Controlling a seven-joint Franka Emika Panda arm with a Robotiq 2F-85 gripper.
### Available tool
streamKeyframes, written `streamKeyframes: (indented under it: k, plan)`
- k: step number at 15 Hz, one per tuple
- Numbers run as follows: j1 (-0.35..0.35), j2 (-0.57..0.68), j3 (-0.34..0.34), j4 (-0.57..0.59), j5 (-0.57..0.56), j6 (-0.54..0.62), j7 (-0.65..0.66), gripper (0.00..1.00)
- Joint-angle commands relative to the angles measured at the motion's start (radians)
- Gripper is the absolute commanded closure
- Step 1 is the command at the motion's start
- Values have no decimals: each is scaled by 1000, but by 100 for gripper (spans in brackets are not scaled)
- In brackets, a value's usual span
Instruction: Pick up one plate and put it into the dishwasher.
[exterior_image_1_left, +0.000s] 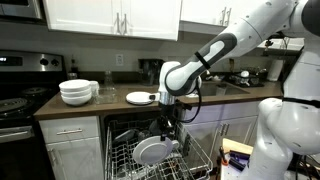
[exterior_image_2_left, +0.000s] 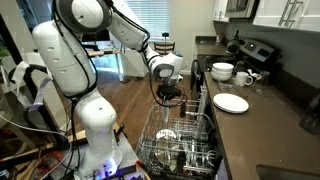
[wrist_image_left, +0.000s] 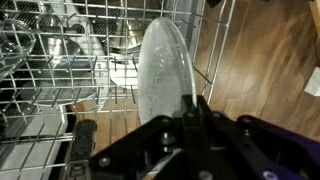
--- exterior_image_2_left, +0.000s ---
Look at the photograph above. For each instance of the white mug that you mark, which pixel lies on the white mug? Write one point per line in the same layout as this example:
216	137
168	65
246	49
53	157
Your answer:
241	79

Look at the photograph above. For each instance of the dark bottle behind kettle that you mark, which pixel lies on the dark bottle behind kettle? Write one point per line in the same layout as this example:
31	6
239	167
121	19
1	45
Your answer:
236	35

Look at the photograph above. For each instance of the small white object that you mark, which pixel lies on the small white object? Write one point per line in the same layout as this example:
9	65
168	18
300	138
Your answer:
254	74

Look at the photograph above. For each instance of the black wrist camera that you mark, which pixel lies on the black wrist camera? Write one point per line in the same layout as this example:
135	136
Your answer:
168	89

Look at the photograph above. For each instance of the narrow white wall cabinet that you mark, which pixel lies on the narrow white wall cabinet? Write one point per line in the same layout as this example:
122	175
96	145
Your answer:
220	10

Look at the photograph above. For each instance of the white window blinds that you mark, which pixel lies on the white window blinds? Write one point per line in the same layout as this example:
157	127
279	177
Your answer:
156	20

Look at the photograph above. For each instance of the wooden chair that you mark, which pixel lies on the wooden chair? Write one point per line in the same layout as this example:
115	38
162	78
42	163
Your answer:
164	48

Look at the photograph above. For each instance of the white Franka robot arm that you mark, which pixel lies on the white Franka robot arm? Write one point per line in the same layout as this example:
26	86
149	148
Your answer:
96	116

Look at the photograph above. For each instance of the white ceramic bowl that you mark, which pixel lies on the white ceramic bowl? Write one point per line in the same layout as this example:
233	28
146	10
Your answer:
221	79
221	75
222	66

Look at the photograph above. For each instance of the stainless steel stove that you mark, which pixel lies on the stainless steel stove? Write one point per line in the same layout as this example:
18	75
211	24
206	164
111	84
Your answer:
256	50

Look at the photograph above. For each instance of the white double door wall cabinet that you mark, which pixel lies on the white double door wall cabinet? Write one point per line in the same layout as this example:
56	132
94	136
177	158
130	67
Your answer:
273	13

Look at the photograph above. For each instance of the stainless steel microwave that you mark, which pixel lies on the stainless steel microwave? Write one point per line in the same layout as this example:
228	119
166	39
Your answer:
240	8

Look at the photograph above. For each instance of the wooden table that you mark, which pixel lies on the wooden table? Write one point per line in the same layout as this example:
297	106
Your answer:
100	52

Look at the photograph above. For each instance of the clear glass container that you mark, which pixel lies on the clear glass container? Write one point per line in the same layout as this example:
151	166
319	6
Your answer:
228	88

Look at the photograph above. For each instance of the grey robot mounting table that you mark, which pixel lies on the grey robot mounting table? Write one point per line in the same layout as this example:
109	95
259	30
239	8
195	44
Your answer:
130	156

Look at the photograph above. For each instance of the small black orange clamp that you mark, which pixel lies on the small black orange clamp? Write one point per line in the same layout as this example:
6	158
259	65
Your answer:
120	130

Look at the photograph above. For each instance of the kitchen sink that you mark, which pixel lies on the kitchen sink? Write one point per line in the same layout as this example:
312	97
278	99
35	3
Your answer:
286	173

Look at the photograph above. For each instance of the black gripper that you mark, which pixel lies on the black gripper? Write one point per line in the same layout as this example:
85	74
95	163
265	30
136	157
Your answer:
170	97

